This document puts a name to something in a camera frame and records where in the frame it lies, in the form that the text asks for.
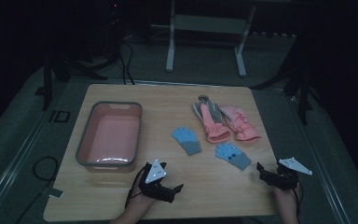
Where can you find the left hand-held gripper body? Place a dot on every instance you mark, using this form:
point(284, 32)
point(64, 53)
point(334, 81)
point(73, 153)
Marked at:
point(156, 172)

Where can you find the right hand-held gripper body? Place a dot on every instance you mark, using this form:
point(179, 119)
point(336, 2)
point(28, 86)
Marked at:
point(287, 179)

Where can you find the blue dotted knit glove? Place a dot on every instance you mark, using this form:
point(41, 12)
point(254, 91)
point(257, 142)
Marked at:
point(231, 155)

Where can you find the pink basin grey rim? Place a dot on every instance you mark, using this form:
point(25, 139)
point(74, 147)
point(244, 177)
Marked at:
point(113, 137)

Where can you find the pink grey ski glove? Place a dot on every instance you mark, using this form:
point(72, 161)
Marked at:
point(214, 130)

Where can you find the person's right hand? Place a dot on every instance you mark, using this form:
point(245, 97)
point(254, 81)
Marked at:
point(287, 200)

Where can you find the person's left hand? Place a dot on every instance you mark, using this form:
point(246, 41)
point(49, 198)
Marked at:
point(141, 202)

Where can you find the black tripod stand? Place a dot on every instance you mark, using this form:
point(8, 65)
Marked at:
point(303, 99)
point(47, 84)

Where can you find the grey tape piece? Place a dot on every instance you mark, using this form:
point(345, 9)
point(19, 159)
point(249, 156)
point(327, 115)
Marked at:
point(56, 193)

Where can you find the white desk frame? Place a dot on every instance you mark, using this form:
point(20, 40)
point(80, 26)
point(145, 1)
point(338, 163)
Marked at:
point(209, 25)

